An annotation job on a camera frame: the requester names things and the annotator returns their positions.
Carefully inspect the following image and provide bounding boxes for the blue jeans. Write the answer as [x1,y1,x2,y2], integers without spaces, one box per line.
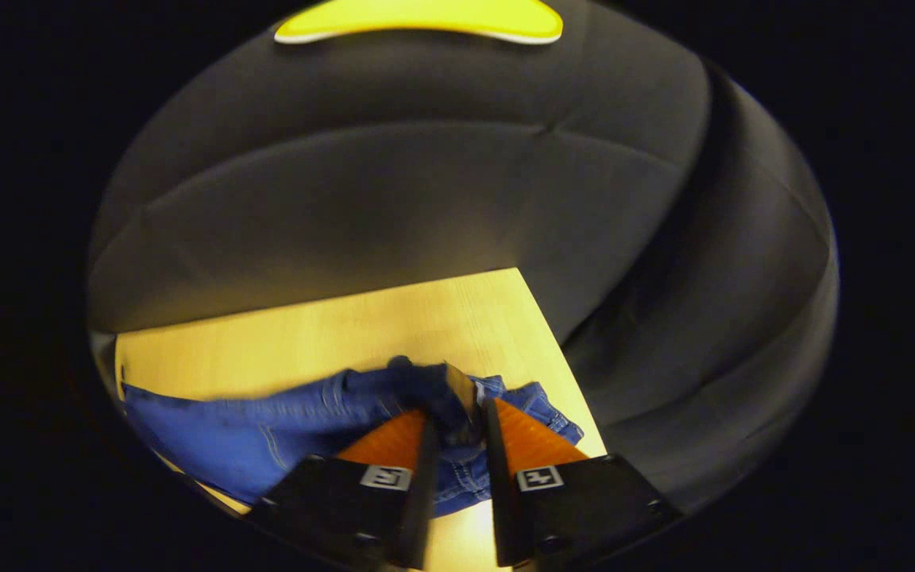
[122,355,585,519]

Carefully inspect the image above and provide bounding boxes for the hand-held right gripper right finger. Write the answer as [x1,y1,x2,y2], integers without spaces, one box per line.
[480,397,685,569]

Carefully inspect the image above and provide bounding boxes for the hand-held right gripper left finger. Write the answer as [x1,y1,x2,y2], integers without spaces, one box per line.
[247,409,442,571]

